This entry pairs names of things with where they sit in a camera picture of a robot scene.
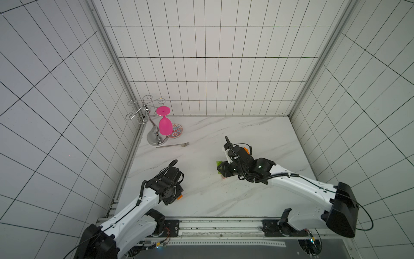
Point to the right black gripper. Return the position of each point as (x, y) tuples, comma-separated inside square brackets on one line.
[(231, 157)]

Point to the silver wire glass rack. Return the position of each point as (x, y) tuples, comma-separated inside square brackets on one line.
[(142, 110)]

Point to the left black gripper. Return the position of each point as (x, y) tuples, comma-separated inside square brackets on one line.
[(179, 191)]

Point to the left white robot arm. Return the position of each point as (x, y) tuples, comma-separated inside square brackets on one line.
[(138, 220)]

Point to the aluminium mounting rail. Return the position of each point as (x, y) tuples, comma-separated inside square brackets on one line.
[(232, 232)]

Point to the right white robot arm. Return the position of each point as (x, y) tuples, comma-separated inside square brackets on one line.
[(333, 207)]

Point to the patterned small bowl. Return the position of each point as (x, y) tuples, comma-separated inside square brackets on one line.
[(177, 131)]

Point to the pink plastic wine glass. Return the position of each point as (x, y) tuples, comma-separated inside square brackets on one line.
[(165, 125)]

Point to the silver fork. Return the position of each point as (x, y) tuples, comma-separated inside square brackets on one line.
[(174, 145)]

